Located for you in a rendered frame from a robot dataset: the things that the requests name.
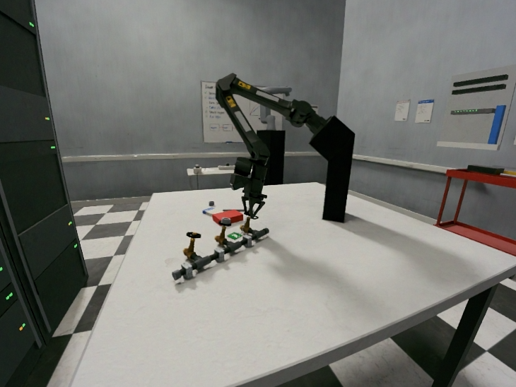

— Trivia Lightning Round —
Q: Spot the green tag with silver chain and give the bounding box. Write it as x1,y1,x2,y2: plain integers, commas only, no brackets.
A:
227,232,242,240

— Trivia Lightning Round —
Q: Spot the red block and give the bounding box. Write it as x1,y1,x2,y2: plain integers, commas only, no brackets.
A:
212,210,243,225

